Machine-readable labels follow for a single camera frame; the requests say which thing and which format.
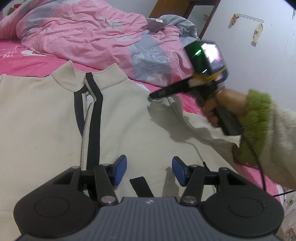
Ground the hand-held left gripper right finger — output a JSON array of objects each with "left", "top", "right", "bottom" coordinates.
[{"left": 172, "top": 156, "right": 247, "bottom": 206}]

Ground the brown wooden door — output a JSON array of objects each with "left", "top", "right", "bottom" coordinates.
[{"left": 149, "top": 0, "right": 192, "bottom": 19}]

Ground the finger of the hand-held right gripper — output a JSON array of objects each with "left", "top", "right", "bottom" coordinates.
[{"left": 150, "top": 78, "right": 197, "bottom": 100}]

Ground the pink grey floral duvet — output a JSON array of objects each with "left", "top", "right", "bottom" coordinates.
[{"left": 0, "top": 0, "right": 200, "bottom": 85}]

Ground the person's right forearm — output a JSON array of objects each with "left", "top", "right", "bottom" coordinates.
[{"left": 232, "top": 90, "right": 296, "bottom": 193}]

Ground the pink floral blanket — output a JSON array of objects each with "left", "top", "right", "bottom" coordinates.
[{"left": 0, "top": 38, "right": 285, "bottom": 204}]

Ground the white wall hook rack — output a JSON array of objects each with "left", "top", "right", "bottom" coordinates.
[{"left": 228, "top": 13, "right": 265, "bottom": 47}]

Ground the beige zip jacket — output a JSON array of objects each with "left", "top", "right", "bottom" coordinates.
[{"left": 0, "top": 61, "right": 242, "bottom": 223}]

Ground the person's right hand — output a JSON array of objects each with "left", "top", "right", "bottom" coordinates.
[{"left": 201, "top": 89, "right": 248, "bottom": 127}]

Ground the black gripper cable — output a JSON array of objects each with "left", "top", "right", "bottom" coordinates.
[{"left": 240, "top": 133, "right": 296, "bottom": 197}]

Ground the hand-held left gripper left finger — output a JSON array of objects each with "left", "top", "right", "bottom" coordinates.
[{"left": 53, "top": 155, "right": 127, "bottom": 207}]

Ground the dark brown door frame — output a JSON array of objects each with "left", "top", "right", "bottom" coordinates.
[{"left": 185, "top": 0, "right": 220, "bottom": 40}]

